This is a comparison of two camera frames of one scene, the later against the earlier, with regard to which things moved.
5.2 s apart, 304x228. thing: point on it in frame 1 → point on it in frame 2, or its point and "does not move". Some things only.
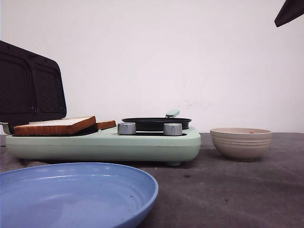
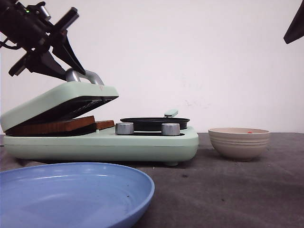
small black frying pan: x=156 y=124 does not move
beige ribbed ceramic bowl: x=241 y=144 does not move
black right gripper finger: x=291 y=9 → x=296 y=30
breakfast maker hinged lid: x=31 y=86 → x=80 y=96
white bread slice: x=102 y=125 does not move
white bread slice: x=66 y=127 does not move
